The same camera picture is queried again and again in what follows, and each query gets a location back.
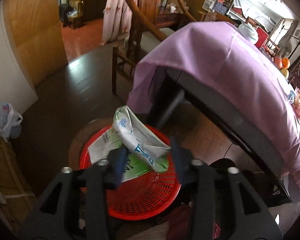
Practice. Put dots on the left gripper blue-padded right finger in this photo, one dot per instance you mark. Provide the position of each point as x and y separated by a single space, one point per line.
224 193

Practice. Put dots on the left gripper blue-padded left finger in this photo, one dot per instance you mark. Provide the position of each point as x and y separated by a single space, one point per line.
73 206

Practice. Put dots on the red mesh waste basket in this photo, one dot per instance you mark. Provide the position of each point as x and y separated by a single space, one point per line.
144 197

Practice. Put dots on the bin with white plastic bag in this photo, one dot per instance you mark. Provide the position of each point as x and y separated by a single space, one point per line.
10 122

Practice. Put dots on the blue face mask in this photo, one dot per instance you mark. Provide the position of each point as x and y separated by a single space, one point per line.
291 97

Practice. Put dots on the purple tablecloth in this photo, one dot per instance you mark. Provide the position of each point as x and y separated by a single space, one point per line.
217 55

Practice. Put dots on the yellow pear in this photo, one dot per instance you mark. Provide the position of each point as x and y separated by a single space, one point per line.
285 72

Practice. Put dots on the red apple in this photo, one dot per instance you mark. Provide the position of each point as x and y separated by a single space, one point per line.
278 62

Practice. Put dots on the orange fruit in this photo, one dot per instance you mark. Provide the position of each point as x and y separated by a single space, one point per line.
285 63

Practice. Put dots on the wooden armchair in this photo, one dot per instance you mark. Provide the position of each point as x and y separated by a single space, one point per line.
121 64

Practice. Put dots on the red white box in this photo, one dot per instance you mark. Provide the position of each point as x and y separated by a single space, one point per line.
262 37

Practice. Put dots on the white ceramic lidded jar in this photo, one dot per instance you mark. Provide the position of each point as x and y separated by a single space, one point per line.
248 32

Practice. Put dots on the pink floral curtain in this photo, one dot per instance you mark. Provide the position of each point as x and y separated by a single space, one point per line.
117 21

